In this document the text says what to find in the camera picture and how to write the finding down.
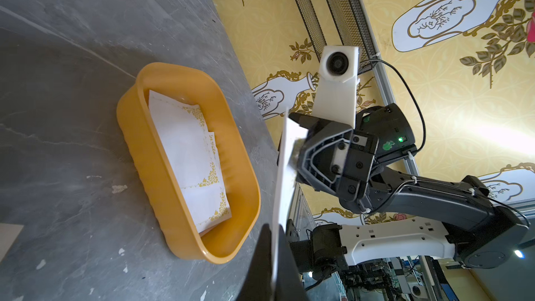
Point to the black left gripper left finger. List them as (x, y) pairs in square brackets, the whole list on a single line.
[(257, 284)]

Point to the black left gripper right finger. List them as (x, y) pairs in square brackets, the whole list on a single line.
[(289, 285)]

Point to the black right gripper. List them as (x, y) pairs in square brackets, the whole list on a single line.
[(337, 159)]

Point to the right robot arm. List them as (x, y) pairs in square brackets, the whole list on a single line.
[(459, 221)]

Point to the stationery paper stack in box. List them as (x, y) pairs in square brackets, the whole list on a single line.
[(192, 153)]

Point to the yellow plastic storage box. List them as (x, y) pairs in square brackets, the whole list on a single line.
[(221, 244)]

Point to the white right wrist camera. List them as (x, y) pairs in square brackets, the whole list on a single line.
[(336, 93)]

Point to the black wire mesh basket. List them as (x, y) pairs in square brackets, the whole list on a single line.
[(336, 22)]

